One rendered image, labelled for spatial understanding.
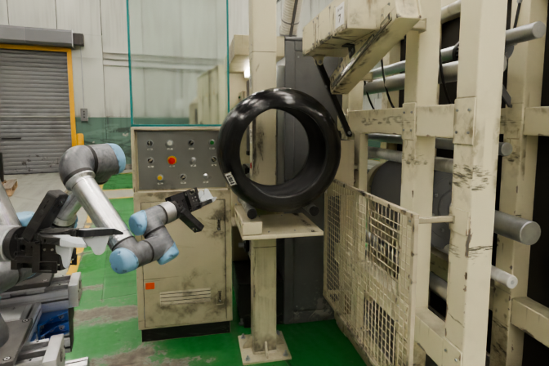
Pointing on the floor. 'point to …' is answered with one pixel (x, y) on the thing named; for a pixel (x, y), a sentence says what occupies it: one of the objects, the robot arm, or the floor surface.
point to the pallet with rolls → (7, 180)
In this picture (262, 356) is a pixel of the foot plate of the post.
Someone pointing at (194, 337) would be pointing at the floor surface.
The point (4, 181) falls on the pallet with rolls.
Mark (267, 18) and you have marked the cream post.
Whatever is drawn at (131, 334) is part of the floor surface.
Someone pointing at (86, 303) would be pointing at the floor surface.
